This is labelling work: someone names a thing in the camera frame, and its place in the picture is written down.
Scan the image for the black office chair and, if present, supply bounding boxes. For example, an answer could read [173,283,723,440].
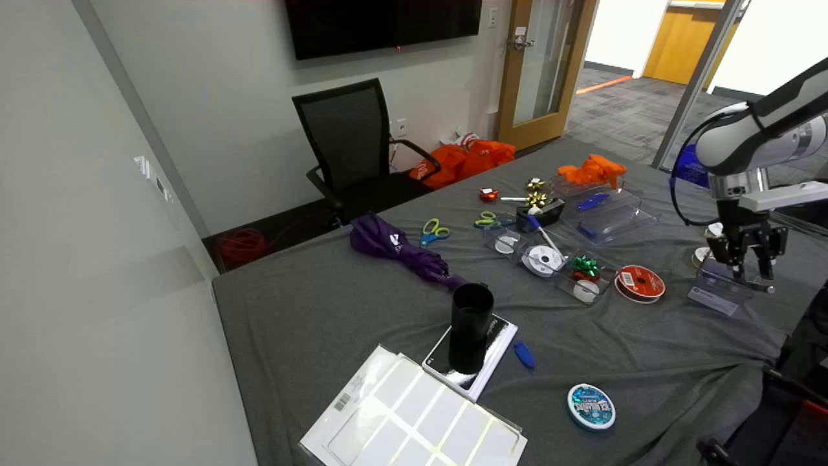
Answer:
[293,76,440,225]

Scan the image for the blue green scissors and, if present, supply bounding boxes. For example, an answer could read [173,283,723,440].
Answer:
[418,216,451,246]

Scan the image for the small clear plastic holder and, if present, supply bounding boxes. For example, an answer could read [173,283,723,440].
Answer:
[689,258,767,315]

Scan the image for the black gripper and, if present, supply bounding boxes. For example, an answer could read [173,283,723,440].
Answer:
[711,199,787,289]

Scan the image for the wall television screen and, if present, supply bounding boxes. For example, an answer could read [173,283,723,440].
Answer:
[284,0,482,60]

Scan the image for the red object on floor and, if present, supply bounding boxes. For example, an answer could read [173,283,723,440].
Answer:
[214,228,271,268]

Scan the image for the blue marker cap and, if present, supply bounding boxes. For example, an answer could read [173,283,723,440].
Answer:
[513,340,535,369]

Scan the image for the red round object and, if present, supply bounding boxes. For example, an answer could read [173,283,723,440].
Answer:
[479,185,499,203]

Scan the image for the grey table cloth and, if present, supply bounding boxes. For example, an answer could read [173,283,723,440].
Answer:
[214,139,828,466]

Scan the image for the clear box with bows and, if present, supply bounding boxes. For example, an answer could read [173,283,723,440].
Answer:
[492,229,607,304]

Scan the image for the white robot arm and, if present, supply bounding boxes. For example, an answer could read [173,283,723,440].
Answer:
[689,60,828,293]

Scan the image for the blue pen on tray edge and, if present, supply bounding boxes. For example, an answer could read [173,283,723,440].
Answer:
[576,225,601,241]

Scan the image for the large clear plastic tray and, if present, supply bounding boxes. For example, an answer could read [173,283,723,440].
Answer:
[567,192,657,243]

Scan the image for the black cylindrical cup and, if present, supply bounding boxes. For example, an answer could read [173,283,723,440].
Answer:
[451,282,495,373]

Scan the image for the wooden glass door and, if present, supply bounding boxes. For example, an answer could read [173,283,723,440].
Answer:
[495,0,597,150]

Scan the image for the black tape dispenser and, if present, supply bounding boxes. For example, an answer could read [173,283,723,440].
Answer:
[516,199,565,233]

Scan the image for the white label sheets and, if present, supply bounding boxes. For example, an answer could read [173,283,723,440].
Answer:
[301,346,528,466]

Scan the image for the orange bag on floor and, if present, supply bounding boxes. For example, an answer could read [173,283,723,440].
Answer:
[408,139,516,189]

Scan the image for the white tape roll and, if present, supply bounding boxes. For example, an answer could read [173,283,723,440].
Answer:
[703,223,725,241]

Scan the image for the blue recycling bin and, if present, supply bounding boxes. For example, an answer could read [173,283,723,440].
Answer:
[675,144,706,185]

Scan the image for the white framed tablet box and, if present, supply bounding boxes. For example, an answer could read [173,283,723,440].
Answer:
[422,315,518,400]

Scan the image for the orange cloth on table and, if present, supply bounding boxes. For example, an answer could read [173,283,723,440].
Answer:
[556,151,627,189]

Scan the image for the purple folded umbrella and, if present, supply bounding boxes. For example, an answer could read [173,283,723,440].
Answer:
[350,214,464,289]

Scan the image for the blue round tin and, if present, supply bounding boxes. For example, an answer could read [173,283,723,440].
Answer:
[567,382,619,431]

